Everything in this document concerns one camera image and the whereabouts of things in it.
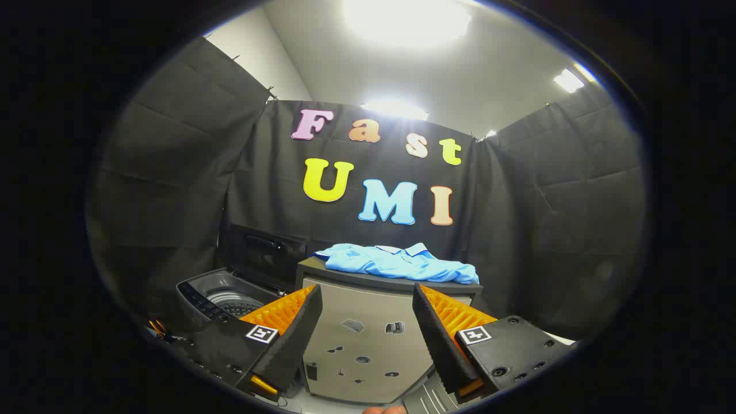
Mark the grey cabinet with dark top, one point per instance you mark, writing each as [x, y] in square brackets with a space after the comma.
[368, 310]

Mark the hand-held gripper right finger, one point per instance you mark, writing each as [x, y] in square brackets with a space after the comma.
[434, 333]

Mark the large ceiling light panel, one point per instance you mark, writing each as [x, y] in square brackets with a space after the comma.
[405, 20]

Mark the light blue polo shirt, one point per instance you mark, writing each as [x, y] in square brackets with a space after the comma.
[397, 263]

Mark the black backdrop cloth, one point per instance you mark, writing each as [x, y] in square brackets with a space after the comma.
[276, 172]

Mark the grey top-load washing machine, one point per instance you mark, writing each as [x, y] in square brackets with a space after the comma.
[198, 296]

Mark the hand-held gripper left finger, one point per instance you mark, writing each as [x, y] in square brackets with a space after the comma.
[299, 333]

